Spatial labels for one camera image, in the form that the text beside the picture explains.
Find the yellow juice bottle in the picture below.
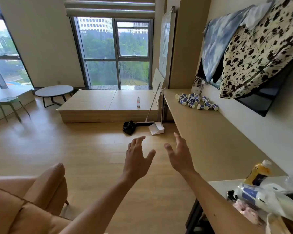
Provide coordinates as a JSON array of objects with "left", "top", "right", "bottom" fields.
[{"left": 243, "top": 159, "right": 273, "bottom": 187}]

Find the beige bag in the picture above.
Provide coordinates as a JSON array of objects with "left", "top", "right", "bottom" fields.
[{"left": 265, "top": 213, "right": 293, "bottom": 234}]

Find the large glass window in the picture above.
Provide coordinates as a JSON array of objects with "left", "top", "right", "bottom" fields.
[
  {"left": 69, "top": 16, "right": 154, "bottom": 90},
  {"left": 0, "top": 0, "right": 35, "bottom": 90}
]

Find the white board panel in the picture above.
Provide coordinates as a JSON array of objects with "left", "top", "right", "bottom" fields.
[{"left": 151, "top": 67, "right": 165, "bottom": 105}]

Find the white cabinet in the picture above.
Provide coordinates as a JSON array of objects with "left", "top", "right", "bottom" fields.
[{"left": 185, "top": 176, "right": 293, "bottom": 234}]

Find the black television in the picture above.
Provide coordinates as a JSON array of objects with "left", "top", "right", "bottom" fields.
[{"left": 196, "top": 52, "right": 293, "bottom": 117}]

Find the pink cloth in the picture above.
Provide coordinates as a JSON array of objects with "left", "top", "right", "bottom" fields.
[{"left": 233, "top": 199, "right": 259, "bottom": 225}]

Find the beige armchair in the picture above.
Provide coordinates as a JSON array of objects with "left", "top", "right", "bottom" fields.
[{"left": 0, "top": 163, "right": 73, "bottom": 234}]

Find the person's left hand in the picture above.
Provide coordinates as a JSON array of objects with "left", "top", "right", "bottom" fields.
[{"left": 122, "top": 136, "right": 156, "bottom": 182}]

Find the white dustpan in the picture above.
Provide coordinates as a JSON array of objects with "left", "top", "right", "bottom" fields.
[{"left": 148, "top": 87, "right": 166, "bottom": 136}]

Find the cream floral cloth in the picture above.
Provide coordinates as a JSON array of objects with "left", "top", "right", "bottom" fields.
[{"left": 219, "top": 0, "right": 293, "bottom": 99}]

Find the round grey table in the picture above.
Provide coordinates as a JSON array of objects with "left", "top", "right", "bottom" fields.
[{"left": 35, "top": 85, "right": 75, "bottom": 108}]

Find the person's right hand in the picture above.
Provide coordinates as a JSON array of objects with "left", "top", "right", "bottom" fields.
[{"left": 164, "top": 132, "right": 196, "bottom": 175}]

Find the tangle of black cables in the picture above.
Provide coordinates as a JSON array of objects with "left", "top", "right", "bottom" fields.
[{"left": 193, "top": 75, "right": 207, "bottom": 92}]

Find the black plastic bag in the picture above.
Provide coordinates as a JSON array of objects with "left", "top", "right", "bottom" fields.
[{"left": 122, "top": 120, "right": 137, "bottom": 136}]

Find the clear plastic bag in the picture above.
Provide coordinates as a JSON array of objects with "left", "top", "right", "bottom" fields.
[{"left": 234, "top": 182, "right": 293, "bottom": 225}]

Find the pile of paper cups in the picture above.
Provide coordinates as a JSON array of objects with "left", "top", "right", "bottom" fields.
[{"left": 175, "top": 93, "right": 219, "bottom": 112}]

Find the green stool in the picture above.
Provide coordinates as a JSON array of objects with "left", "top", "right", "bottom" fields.
[{"left": 0, "top": 97, "right": 31, "bottom": 123}]

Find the striped roller blind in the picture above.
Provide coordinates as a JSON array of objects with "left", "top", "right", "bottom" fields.
[{"left": 63, "top": 0, "right": 157, "bottom": 19}]

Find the person's right forearm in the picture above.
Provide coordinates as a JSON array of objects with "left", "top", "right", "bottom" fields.
[{"left": 182, "top": 168, "right": 265, "bottom": 234}]

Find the blue tie-dye cloth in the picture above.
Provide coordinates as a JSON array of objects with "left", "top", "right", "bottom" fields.
[{"left": 202, "top": 0, "right": 276, "bottom": 83}]

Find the person's left forearm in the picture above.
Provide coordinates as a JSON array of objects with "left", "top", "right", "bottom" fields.
[{"left": 59, "top": 174, "right": 139, "bottom": 234}]

